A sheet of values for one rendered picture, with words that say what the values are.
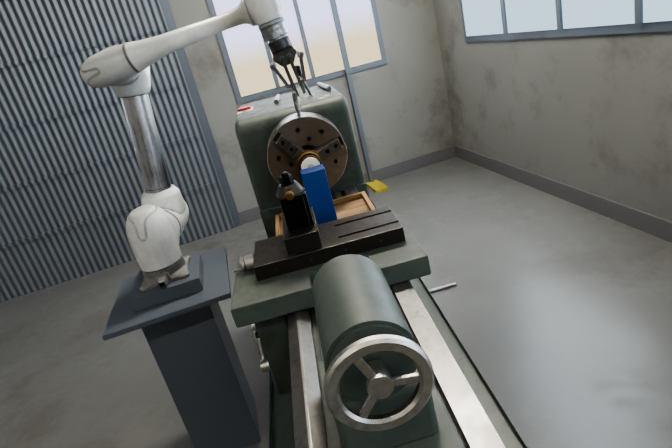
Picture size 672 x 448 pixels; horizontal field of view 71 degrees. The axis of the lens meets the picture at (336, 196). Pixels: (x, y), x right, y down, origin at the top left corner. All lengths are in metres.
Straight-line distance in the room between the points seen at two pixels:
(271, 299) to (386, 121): 3.56
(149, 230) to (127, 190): 2.66
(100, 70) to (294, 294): 0.99
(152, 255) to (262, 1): 0.95
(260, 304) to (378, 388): 0.64
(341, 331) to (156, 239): 1.23
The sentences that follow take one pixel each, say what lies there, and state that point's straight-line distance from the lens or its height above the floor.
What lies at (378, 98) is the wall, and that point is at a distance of 4.60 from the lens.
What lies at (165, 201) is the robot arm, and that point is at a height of 1.05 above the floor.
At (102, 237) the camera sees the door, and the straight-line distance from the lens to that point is 4.62.
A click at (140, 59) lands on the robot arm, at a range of 1.73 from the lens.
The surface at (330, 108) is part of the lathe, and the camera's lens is 1.99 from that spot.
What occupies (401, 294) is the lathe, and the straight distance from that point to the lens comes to 1.23.
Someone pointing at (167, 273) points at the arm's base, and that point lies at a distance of 1.85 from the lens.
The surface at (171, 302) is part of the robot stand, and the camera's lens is 1.84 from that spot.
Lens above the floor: 1.53
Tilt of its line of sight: 19 degrees down
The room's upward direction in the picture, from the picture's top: 14 degrees counter-clockwise
